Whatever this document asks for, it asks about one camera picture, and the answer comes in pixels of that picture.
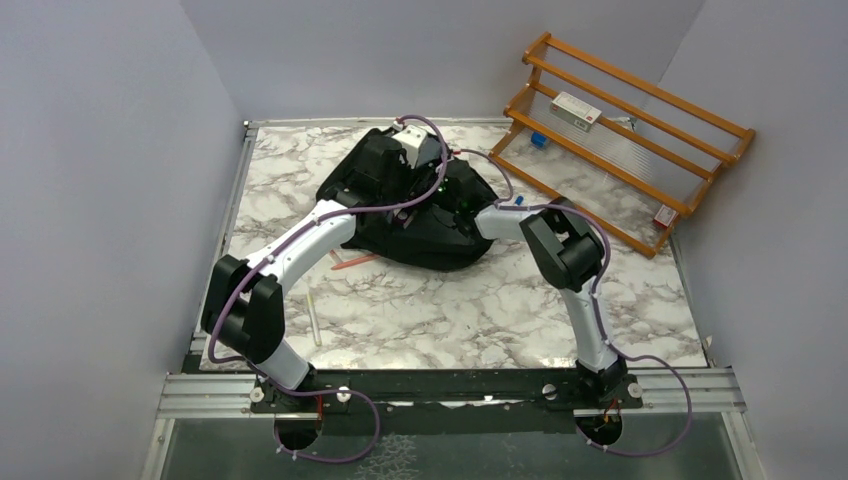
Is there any orange wooden shelf rack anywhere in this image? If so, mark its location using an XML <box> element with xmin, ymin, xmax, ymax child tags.
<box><xmin>492</xmin><ymin>33</ymin><xmax>755</xmax><ymax>258</ymax></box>

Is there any salmon pink pencil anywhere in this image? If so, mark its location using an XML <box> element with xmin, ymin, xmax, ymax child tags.
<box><xmin>331</xmin><ymin>254</ymin><xmax>379</xmax><ymax>271</ymax></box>

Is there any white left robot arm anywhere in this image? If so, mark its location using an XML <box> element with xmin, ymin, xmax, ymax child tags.
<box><xmin>202</xmin><ymin>120</ymin><xmax>451</xmax><ymax>411</ymax></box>

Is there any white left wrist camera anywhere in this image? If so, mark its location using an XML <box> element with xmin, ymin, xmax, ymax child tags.
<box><xmin>391</xmin><ymin>125</ymin><xmax>442</xmax><ymax>169</ymax></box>

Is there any black metal base rail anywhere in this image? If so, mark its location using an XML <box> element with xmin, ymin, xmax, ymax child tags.
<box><xmin>182</xmin><ymin>354</ymin><xmax>644</xmax><ymax>437</ymax></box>

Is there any small blue object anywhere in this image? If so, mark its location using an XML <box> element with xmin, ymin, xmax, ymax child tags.
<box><xmin>530</xmin><ymin>132</ymin><xmax>548</xmax><ymax>149</ymax></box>

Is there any small red white box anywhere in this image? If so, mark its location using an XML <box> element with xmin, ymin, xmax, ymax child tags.
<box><xmin>653</xmin><ymin>204</ymin><xmax>678</xmax><ymax>229</ymax></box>

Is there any black student bag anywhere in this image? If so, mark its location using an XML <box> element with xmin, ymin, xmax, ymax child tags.
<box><xmin>315</xmin><ymin>159</ymin><xmax>492</xmax><ymax>271</ymax></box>

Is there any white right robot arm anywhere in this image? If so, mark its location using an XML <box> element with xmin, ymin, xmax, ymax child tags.
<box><xmin>435</xmin><ymin>181</ymin><xmax>627</xmax><ymax>407</ymax></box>

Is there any pale yellow pencil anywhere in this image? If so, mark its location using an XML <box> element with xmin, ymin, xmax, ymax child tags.
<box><xmin>306</xmin><ymin>292</ymin><xmax>322</xmax><ymax>346</ymax></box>

